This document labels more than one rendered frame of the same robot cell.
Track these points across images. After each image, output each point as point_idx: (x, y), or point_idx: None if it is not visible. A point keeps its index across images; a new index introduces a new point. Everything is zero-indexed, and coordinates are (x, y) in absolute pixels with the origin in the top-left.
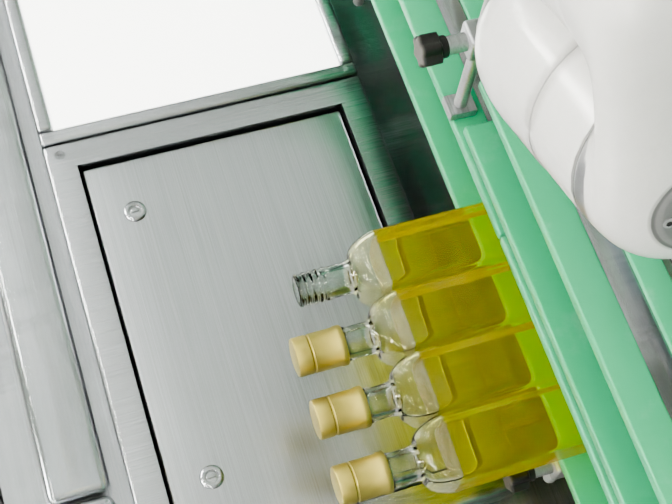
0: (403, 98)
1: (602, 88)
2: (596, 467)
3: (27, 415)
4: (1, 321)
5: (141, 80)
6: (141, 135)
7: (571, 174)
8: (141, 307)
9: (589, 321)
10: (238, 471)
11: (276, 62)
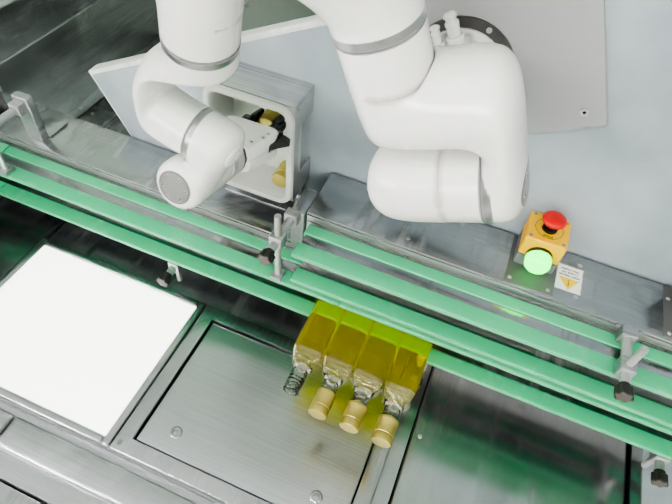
0: (227, 300)
1: (502, 153)
2: (448, 347)
3: None
4: None
5: (123, 381)
6: (147, 401)
7: (478, 207)
8: (219, 465)
9: (412, 297)
10: (322, 484)
11: (171, 326)
